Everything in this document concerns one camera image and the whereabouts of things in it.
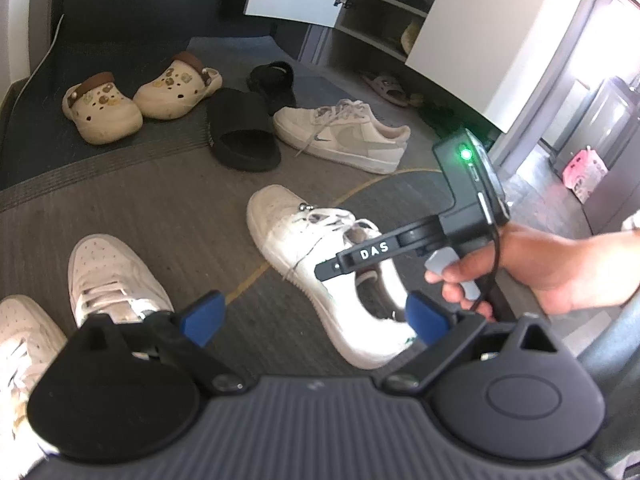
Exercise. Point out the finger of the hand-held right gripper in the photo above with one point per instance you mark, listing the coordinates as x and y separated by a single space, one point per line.
360 257

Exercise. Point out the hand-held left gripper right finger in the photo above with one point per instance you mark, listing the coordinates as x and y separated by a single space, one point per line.
425 317

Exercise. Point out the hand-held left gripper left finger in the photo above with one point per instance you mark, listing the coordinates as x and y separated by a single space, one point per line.
202 317

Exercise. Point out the cream sneaker grey side mark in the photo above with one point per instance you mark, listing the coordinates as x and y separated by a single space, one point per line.
285 230
345 137

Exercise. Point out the white leather sneaker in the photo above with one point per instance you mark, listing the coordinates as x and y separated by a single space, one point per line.
25 340
115 270

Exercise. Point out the black slide sandal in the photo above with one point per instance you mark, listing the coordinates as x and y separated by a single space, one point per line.
275 80
240 120

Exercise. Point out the person's right forearm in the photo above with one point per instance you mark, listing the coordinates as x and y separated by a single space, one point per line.
625 267

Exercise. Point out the person's right hand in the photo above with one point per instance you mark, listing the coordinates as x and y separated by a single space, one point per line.
540 270

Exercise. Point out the dark green shoe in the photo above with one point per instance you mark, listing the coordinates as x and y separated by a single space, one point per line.
440 117

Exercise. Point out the tan slipper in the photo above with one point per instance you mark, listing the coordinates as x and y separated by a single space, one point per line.
416 100

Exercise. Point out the pink carton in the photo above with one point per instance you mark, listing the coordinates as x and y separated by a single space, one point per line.
585 175

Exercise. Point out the grey patterned floor mat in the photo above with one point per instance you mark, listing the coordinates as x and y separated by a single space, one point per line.
175 200

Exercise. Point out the pale beige slipper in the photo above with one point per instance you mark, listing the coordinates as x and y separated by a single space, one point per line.
387 91

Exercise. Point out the yellow-green knit shoe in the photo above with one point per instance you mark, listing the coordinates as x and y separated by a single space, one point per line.
412 37

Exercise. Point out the silver appliance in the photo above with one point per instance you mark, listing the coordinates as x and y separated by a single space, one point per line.
615 120

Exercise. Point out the black shoe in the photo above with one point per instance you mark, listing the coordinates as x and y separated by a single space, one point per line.
417 4

